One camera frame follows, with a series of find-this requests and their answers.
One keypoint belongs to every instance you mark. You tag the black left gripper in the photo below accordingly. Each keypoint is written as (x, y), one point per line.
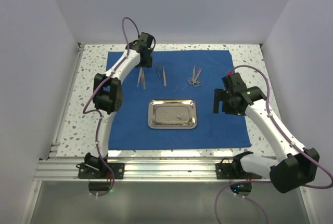
(148, 63)

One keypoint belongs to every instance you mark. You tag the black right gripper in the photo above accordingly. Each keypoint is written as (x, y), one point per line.
(220, 94)

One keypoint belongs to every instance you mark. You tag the steel surgical scissors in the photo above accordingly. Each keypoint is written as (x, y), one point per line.
(193, 74)

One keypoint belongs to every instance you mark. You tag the steel forceps clamp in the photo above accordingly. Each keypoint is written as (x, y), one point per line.
(196, 84)

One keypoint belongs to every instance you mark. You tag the steel tweezers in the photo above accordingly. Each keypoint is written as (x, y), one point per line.
(164, 77)

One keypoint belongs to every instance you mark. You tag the blue surgical drape cloth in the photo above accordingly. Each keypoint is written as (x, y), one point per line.
(130, 130)

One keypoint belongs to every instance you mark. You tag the stainless steel instrument tray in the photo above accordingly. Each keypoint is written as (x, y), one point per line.
(172, 114)

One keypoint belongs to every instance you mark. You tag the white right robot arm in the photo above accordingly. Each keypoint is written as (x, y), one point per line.
(294, 165)

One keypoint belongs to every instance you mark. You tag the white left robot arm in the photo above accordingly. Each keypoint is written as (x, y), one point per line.
(107, 96)

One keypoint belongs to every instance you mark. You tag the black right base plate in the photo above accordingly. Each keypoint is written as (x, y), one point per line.
(231, 170)

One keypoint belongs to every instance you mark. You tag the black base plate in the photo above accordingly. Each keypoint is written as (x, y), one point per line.
(231, 170)
(89, 172)

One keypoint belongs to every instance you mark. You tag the aluminium frame rail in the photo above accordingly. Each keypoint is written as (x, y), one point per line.
(151, 169)

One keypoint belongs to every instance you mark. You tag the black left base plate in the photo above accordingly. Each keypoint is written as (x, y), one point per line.
(89, 172)

